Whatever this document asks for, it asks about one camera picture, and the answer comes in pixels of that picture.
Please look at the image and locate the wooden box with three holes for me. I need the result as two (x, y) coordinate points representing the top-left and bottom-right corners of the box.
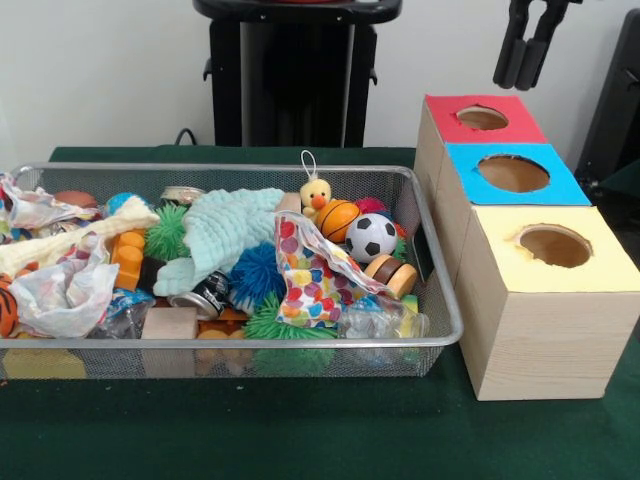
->
(413, 95), (640, 402)

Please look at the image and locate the small soccer ball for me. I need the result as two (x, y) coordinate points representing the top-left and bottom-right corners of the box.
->
(346, 212), (399, 264)

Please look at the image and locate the black floor stand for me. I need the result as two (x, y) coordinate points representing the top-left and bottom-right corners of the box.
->
(578, 8), (640, 191)

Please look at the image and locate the black drink can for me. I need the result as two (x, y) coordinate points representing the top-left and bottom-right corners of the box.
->
(167, 272), (231, 321)

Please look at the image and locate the dark green side table cloth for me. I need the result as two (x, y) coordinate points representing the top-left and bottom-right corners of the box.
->
(598, 158), (640, 198)

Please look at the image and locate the colourful polka-dot cloth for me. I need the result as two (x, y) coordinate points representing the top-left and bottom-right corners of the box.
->
(275, 210), (391, 329)

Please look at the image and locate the dark green tablecloth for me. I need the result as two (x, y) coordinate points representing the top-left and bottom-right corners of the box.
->
(0, 145), (640, 480)

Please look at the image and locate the white plastic bag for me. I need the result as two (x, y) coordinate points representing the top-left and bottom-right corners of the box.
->
(10, 240), (121, 337)

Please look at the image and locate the wooden burger toy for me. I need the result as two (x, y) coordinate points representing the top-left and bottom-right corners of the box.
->
(366, 253), (421, 300)

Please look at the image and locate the clear plastic bottle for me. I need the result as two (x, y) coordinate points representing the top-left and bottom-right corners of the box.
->
(338, 295), (431, 341)

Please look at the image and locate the yellow duck toy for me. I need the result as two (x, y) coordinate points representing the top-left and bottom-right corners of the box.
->
(298, 150), (333, 223)

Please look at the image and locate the cream cloth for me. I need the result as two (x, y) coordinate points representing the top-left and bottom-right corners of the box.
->
(0, 197), (161, 278)

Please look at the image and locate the green spiky ball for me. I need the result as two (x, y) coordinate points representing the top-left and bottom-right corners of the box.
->
(145, 203), (191, 261)

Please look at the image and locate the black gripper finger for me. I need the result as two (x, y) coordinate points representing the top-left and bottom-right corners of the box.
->
(493, 0), (536, 87)
(515, 0), (584, 91)

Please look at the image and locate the small orange basketball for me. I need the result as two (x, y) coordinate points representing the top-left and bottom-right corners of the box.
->
(317, 198), (361, 244)

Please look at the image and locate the mint green knit cloth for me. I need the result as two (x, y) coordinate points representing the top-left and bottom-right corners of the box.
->
(153, 187), (288, 297)

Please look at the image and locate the shallow clear mesh bin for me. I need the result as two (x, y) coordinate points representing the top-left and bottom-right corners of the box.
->
(0, 162), (466, 381)

